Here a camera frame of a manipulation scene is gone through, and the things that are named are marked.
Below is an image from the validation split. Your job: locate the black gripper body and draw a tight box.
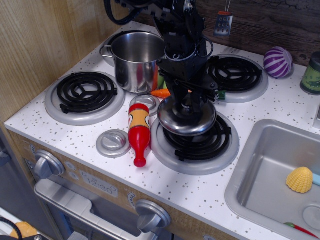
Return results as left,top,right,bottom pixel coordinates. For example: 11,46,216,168
156,54,218,98

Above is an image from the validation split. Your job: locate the grey stovetop knob middle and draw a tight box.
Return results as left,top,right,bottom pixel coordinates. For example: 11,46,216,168
129,94,161,117

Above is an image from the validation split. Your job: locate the front right stove burner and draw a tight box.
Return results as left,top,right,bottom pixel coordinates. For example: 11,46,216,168
151,113,240,176

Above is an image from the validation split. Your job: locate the green toy vegetable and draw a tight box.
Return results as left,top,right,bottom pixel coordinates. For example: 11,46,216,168
157,74,167,90

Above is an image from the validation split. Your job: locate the steel cooking pot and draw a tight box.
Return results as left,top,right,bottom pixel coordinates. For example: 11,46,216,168
110,31,165,94

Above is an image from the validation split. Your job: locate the grey oven door handle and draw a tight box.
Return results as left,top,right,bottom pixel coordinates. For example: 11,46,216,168
34,179,159,240

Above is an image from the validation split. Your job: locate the right oven knob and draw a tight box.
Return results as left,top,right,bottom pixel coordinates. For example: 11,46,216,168
135,199,172,233

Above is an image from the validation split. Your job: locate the orange toy carrot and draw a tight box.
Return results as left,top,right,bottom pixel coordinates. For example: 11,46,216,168
150,88,226,101

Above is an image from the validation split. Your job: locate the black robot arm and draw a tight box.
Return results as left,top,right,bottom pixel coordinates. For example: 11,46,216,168
104,0,215,113

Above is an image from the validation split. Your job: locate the green toy can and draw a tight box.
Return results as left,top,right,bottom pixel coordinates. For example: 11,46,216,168
300,51,320,95

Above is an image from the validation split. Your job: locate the red toy chili pepper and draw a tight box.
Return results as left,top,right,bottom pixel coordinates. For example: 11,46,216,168
284,222,319,239

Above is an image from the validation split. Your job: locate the grey stovetop knob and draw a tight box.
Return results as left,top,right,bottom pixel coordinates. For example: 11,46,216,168
96,129,131,158
129,94,161,117

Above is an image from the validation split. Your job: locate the light blue toy item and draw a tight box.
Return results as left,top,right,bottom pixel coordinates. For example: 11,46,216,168
310,168,320,186

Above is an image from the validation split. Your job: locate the hanging toy spatula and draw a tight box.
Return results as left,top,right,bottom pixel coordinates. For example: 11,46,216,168
213,0,234,37

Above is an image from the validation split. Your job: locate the oven knob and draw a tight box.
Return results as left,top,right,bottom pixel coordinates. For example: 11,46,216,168
34,149,65,180
135,199,172,233

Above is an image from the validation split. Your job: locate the back left stove burner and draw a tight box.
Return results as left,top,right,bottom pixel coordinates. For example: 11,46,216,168
99,30,139,67

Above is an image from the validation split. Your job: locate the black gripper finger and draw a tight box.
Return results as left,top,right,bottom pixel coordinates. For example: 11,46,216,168
190,88,213,114
166,81,191,110

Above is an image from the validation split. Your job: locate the orange object with black cable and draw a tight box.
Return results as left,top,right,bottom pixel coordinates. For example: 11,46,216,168
0,217,45,240

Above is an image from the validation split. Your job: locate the steel pot lid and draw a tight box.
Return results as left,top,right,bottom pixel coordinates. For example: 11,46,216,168
157,94,218,137

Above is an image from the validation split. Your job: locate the stove burner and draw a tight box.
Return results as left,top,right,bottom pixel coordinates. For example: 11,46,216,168
99,30,139,67
44,71,125,126
151,113,240,176
207,54,269,104

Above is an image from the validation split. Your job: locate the red toy ketchup bottle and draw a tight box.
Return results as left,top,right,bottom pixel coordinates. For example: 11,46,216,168
128,103,151,168

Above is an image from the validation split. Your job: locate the metal sink basin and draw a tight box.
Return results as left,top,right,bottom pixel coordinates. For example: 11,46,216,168
225,119,320,240

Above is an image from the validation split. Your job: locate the front left stove burner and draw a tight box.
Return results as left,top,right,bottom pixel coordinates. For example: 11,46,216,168
44,71,125,126

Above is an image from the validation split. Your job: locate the yellow toy corn piece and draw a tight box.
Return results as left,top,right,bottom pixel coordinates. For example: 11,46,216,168
286,167,313,194

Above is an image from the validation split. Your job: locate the left oven knob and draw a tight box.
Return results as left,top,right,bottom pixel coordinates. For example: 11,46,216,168
34,149,65,180

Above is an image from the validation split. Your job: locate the back right stove burner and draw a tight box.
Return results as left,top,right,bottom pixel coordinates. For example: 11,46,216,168
207,54,269,104

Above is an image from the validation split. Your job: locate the grey stovetop knob front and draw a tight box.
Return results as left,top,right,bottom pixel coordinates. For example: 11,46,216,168
96,129,131,158

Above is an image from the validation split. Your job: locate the purple striped toy onion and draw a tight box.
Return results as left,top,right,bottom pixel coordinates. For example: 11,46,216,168
263,46,293,78

